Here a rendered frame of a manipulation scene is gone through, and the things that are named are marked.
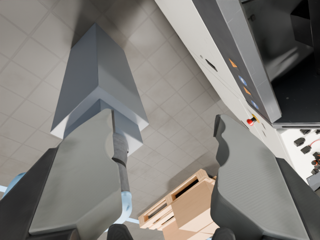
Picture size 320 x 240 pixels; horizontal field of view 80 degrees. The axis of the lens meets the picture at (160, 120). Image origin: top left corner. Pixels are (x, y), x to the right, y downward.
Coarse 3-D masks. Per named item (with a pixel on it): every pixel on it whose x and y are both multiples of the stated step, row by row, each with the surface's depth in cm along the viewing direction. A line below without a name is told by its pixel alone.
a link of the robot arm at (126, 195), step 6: (120, 168) 50; (120, 174) 49; (126, 174) 52; (120, 180) 47; (126, 180) 49; (126, 186) 48; (126, 192) 46; (126, 198) 45; (126, 204) 44; (126, 210) 44; (120, 216) 44; (126, 216) 45; (114, 222) 45; (120, 222) 46; (108, 228) 46
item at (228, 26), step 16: (192, 0) 50; (208, 0) 40; (224, 0) 37; (240, 0) 38; (208, 16) 47; (224, 16) 39; (240, 16) 40; (224, 32) 45; (240, 32) 43; (224, 48) 54; (240, 48) 45; (256, 48) 46; (240, 64) 51; (256, 64) 49; (256, 80) 53; (256, 96) 60; (272, 96) 58; (272, 112) 63
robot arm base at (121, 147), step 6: (114, 132) 57; (114, 138) 55; (120, 138) 57; (114, 144) 54; (120, 144) 56; (126, 144) 59; (114, 150) 53; (120, 150) 55; (126, 150) 58; (114, 156) 52; (120, 156) 54; (126, 156) 57; (120, 162) 52; (126, 162) 58
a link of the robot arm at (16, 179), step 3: (21, 174) 40; (24, 174) 40; (15, 177) 39; (18, 177) 39; (21, 177) 39; (12, 180) 38; (15, 180) 38; (18, 180) 38; (12, 183) 38; (15, 183) 38; (9, 186) 37; (12, 186) 37; (6, 189) 37; (9, 189) 37; (6, 192) 36; (3, 195) 36
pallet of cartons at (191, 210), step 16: (192, 176) 256; (208, 176) 251; (176, 192) 270; (192, 192) 245; (208, 192) 231; (176, 208) 251; (192, 208) 236; (208, 208) 223; (144, 224) 277; (160, 224) 292; (176, 224) 291; (192, 224) 239; (208, 224) 258
